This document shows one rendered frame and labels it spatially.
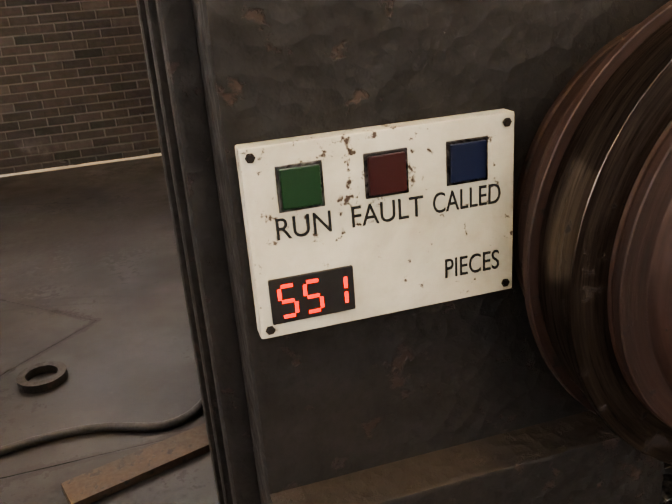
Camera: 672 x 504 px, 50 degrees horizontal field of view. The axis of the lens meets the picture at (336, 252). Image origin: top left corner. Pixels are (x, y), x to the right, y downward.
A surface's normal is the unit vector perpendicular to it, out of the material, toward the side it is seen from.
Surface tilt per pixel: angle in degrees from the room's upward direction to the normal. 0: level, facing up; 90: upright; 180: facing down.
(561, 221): 78
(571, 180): 69
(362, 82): 90
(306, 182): 90
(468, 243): 90
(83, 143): 90
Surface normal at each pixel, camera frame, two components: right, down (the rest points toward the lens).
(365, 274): 0.30, 0.32
